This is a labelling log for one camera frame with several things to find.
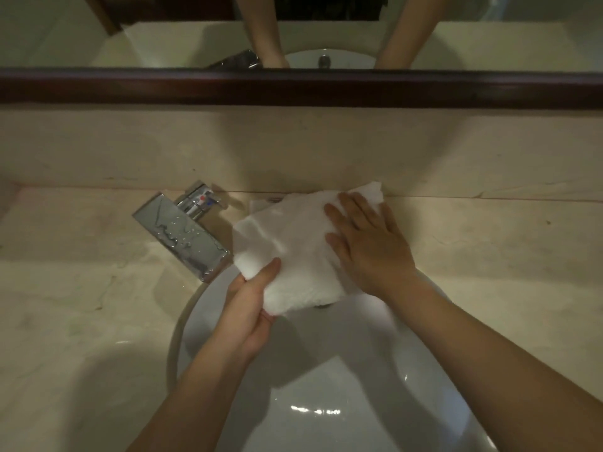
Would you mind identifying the person's left hand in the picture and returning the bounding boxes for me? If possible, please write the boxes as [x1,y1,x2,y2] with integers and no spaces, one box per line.
[202,257,283,369]

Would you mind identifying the chrome faucet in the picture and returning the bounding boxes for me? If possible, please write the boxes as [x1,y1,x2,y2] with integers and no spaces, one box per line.
[131,180,234,284]

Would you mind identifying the person's right forearm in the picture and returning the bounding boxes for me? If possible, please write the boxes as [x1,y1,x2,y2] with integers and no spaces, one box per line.
[376,270,603,452]

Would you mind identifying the white ceramic sink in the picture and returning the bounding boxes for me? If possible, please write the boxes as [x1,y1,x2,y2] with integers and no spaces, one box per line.
[165,263,498,452]

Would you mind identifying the person's left forearm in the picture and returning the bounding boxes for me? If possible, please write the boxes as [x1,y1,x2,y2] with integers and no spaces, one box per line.
[127,338,255,452]

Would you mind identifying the white towel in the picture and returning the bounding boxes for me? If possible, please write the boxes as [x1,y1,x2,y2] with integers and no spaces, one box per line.
[233,181,385,316]

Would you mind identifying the mirror with dark wooden frame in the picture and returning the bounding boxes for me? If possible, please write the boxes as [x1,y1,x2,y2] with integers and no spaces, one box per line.
[0,0,603,110]

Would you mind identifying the person's right hand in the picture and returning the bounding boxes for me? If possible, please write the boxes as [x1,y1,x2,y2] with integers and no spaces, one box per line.
[323,191,420,299]

